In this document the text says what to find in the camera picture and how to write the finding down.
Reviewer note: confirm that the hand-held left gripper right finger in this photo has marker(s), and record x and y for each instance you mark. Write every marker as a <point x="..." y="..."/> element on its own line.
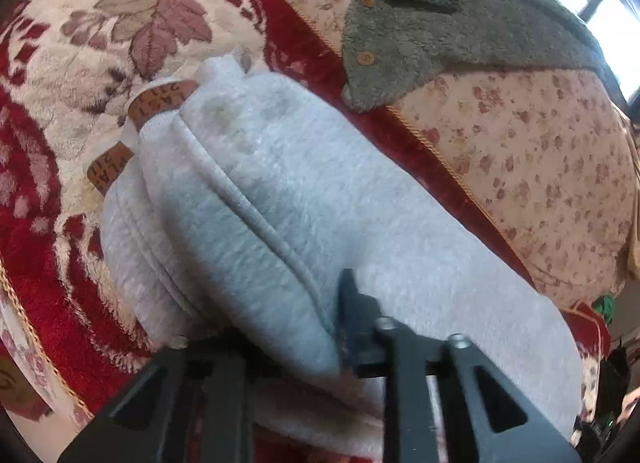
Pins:
<point x="356" y="323"/>

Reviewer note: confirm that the red floral plush blanket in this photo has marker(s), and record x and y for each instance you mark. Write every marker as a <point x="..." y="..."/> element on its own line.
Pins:
<point x="75" y="118"/>

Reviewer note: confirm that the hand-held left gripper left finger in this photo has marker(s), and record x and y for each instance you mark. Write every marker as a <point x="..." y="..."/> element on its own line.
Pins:
<point x="220" y="403"/>

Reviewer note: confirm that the grey fleece buttoned garment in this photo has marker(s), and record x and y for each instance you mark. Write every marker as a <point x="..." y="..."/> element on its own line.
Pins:
<point x="450" y="28"/>

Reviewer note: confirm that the light grey fleece pants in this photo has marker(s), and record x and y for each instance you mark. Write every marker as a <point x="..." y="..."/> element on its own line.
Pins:
<point x="280" y="223"/>

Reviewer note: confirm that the pink floral quilt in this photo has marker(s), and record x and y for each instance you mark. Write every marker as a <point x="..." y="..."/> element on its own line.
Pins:
<point x="540" y="158"/>

